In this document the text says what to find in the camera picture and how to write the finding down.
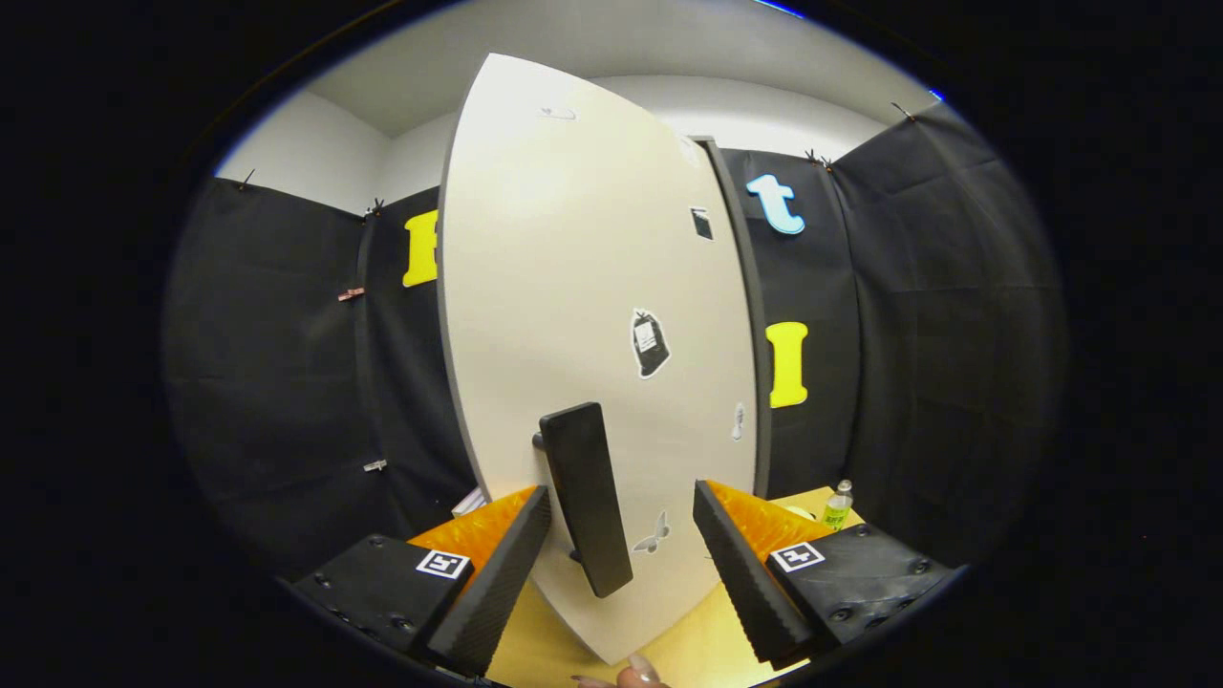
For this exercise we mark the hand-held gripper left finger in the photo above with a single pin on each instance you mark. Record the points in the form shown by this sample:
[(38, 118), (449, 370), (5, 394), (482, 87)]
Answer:
[(492, 583)]

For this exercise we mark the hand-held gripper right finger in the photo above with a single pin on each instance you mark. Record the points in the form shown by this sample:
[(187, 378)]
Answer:
[(745, 583)]

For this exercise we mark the grey shoe cabinet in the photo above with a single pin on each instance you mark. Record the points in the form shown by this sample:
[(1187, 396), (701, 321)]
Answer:
[(745, 315)]

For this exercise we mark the white-spine book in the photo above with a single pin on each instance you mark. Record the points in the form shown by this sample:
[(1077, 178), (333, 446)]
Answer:
[(470, 502)]

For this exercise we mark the yellow plush toy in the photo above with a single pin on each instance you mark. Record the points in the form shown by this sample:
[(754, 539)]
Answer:
[(801, 513)]

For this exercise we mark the green drink bottle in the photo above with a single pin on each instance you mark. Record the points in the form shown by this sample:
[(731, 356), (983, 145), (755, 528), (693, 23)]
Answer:
[(838, 506)]

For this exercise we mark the black backdrop cloth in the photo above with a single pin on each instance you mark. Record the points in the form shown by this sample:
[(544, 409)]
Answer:
[(277, 382)]

